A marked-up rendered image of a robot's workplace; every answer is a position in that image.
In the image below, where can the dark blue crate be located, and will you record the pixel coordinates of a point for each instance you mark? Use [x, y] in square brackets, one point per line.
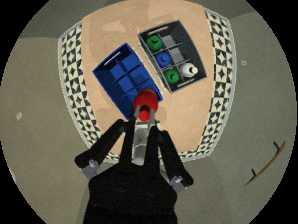
[118, 92]

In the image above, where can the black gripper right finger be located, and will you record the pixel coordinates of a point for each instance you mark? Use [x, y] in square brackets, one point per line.
[172, 162]

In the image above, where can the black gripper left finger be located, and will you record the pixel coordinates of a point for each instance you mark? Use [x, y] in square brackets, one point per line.
[88, 162]

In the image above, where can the green bottle with pale green label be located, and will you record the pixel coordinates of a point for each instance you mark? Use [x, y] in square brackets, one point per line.
[154, 44]
[170, 76]

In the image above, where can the white bottle with grey label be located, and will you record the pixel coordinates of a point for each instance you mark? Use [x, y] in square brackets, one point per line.
[187, 69]

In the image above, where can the red bottle with pink label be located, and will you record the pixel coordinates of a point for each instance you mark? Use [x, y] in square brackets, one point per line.
[147, 98]

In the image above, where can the dark grey divided crate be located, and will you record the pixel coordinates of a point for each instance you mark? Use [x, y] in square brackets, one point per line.
[175, 35]

